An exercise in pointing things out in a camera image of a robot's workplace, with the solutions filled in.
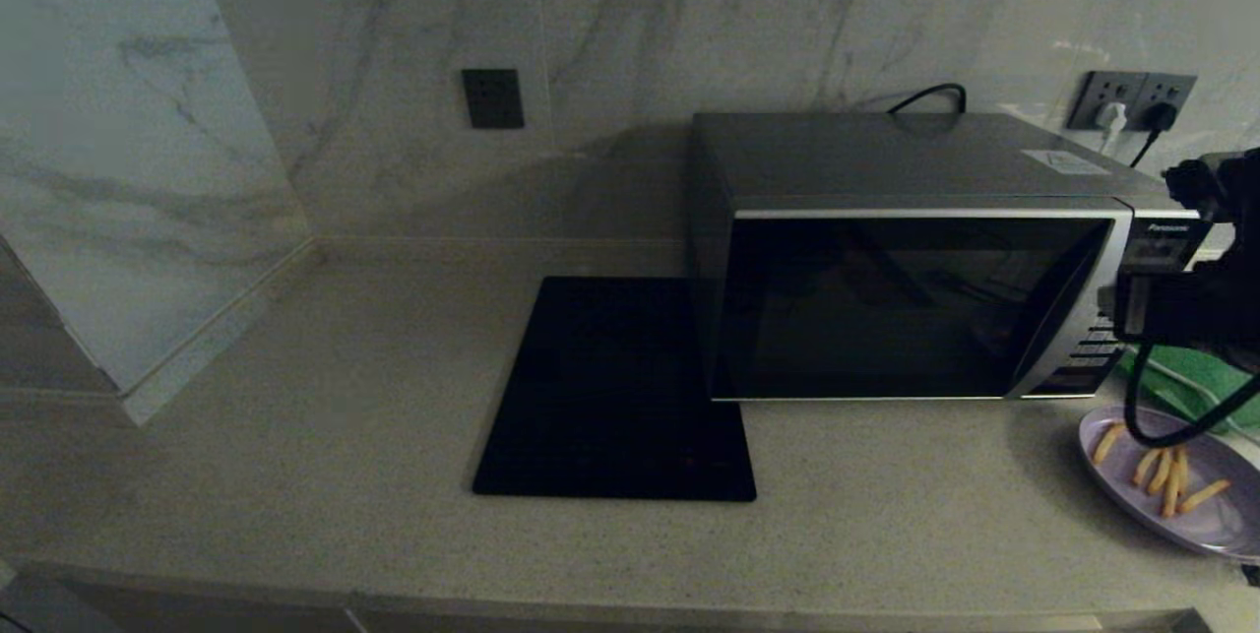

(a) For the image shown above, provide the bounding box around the purple plate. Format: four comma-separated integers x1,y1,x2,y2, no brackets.
1079,405,1260,563

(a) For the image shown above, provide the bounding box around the dark glass microwave door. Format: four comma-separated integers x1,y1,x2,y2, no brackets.
711,210,1133,403

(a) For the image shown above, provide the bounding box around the silver microwave oven body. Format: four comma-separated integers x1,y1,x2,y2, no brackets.
686,111,1214,403

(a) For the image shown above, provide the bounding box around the green plastic tray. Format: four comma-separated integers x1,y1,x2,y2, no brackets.
1117,343,1260,447

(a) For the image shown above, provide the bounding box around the black induction cooktop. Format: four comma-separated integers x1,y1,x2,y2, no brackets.
472,277,757,502

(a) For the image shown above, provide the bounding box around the white power cable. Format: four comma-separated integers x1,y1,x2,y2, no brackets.
1147,357,1260,439

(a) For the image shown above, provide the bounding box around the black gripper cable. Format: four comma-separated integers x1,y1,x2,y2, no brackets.
1125,343,1260,448

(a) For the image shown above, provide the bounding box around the black plug with cable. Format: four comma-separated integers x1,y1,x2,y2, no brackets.
1130,103,1178,167

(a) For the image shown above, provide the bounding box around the black double wall socket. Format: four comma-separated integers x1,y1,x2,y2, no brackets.
1068,70,1199,132

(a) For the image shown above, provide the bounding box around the black curved cable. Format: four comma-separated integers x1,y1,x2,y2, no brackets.
886,84,968,115

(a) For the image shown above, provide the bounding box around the black single wall socket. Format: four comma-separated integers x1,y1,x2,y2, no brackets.
462,69,526,130

